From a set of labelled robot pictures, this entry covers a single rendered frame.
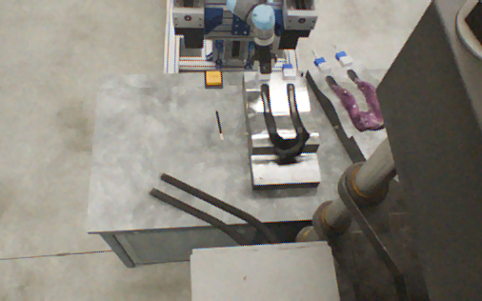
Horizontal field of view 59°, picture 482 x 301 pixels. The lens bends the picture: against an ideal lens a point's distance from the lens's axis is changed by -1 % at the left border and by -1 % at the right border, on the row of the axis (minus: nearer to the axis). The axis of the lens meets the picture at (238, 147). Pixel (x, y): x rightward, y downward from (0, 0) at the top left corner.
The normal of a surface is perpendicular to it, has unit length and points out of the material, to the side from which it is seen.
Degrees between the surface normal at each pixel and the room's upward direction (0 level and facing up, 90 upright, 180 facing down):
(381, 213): 0
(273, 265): 0
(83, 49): 0
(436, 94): 90
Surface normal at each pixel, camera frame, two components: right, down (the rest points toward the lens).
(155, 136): 0.07, -0.44
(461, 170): -0.99, 0.04
